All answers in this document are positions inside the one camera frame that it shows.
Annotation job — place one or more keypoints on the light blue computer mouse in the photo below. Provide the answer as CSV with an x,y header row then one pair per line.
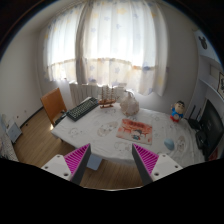
x,y
169,144

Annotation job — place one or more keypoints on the cartoon boy figure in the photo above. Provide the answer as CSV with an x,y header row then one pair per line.
x,y
177,112

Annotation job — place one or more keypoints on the wooden sailing ship model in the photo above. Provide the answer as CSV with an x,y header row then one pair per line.
x,y
107,98

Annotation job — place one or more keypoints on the black computer monitor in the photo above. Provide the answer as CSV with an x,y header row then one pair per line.
x,y
211,128

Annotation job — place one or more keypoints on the red cartoon print mouse pad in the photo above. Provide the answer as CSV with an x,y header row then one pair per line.
x,y
134,131

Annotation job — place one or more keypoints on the orange wooden chair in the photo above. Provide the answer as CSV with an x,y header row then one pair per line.
x,y
52,103

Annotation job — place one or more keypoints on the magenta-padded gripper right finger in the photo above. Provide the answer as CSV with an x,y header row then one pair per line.
x,y
165,165

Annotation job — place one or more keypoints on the black computer keyboard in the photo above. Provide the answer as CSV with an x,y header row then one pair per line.
x,y
81,109

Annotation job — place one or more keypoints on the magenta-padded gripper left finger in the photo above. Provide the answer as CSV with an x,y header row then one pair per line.
x,y
56,165

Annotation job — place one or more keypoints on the white printed tablecloth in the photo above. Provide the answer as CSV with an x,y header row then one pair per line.
x,y
100,133

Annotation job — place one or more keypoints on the white wall shelf unit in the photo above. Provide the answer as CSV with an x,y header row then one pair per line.
x,y
208,70

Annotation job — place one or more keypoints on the white star print curtain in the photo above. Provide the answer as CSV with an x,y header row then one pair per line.
x,y
110,43

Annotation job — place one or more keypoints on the black router with antennas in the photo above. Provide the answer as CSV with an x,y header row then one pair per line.
x,y
194,122

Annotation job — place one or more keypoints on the black case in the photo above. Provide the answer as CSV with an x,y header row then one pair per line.
x,y
201,139

